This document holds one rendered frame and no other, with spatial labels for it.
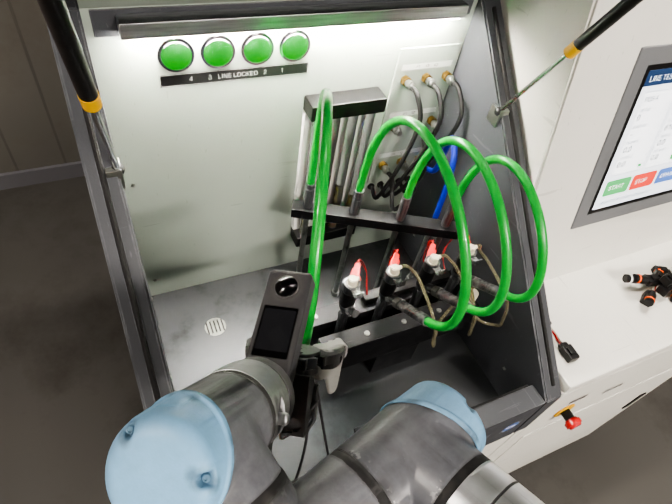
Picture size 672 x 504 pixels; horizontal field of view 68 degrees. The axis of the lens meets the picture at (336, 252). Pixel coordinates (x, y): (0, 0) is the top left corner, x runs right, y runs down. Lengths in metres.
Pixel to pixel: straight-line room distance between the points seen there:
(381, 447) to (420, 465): 0.03
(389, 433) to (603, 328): 0.82
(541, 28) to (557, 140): 0.18
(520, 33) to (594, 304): 0.57
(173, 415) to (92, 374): 1.74
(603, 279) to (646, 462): 1.22
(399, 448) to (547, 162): 0.66
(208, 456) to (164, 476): 0.03
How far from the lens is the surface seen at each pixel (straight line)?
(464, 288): 0.68
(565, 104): 0.90
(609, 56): 0.93
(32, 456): 1.98
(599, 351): 1.11
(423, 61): 0.97
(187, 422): 0.32
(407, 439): 0.39
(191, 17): 0.75
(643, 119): 1.07
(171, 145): 0.88
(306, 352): 0.51
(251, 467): 0.34
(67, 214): 2.57
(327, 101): 0.62
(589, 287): 1.21
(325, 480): 0.37
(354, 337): 0.92
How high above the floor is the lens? 1.76
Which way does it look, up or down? 49 degrees down
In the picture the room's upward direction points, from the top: 12 degrees clockwise
